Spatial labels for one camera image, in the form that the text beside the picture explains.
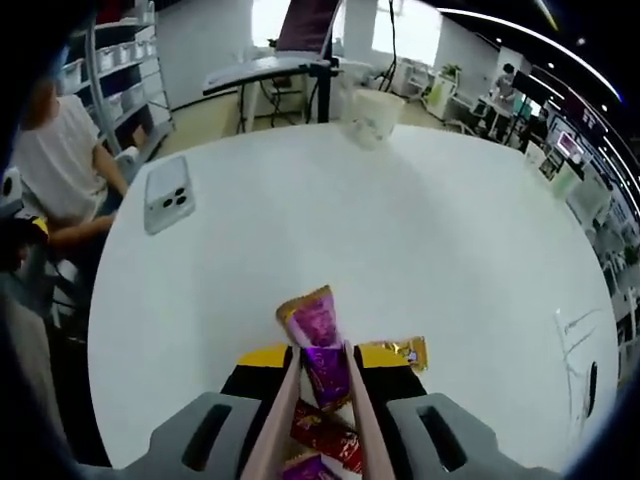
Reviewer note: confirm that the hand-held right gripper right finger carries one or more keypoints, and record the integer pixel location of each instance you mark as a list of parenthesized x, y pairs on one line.
[(395, 385)]

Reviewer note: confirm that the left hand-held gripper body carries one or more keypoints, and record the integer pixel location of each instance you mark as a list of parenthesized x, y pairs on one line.
[(10, 192)]

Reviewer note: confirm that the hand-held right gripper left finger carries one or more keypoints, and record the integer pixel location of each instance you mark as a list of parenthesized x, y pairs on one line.
[(250, 385)]

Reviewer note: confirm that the pink food tongs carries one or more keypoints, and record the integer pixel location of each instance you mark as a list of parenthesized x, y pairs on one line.
[(272, 425)]

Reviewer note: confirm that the dark red food packet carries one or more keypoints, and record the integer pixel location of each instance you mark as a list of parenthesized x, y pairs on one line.
[(327, 435)]

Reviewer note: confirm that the purple food packet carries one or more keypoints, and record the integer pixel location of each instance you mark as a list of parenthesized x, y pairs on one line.
[(320, 330), (307, 467)]

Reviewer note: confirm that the small orange candy packet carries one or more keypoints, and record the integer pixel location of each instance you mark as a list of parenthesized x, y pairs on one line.
[(400, 352)]

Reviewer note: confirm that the person's beige shirt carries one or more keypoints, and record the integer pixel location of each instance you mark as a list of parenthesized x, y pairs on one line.
[(25, 375)]

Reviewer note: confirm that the white smartphone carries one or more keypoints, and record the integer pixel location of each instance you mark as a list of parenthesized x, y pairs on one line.
[(169, 195)]

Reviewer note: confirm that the white storage shelf rack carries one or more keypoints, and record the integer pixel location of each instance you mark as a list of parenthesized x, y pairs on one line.
[(125, 65)]

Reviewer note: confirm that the black oblong device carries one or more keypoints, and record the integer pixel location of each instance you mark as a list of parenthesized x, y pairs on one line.
[(593, 390)]

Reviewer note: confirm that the small white cup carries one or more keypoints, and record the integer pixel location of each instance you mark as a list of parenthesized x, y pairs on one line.
[(534, 158)]

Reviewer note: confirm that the white patterned paper cup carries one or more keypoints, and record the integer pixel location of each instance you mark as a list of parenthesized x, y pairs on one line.
[(372, 117)]

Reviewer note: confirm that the grey standing desk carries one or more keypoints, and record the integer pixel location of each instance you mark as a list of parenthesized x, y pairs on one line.
[(265, 70)]

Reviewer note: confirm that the white cabinet green panel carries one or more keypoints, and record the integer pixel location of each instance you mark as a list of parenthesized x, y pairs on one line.
[(441, 95)]

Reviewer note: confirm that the small pink-screen display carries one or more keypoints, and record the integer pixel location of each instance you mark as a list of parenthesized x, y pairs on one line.
[(570, 143)]

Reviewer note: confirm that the potted plant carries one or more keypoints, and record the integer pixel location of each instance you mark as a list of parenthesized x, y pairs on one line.
[(452, 70), (273, 43)]

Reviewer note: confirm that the purple-screen desk monitor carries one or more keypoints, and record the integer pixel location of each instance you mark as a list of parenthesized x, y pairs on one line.
[(307, 25)]

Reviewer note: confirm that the curved ceiling light strip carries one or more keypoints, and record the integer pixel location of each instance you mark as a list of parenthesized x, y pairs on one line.
[(550, 37)]

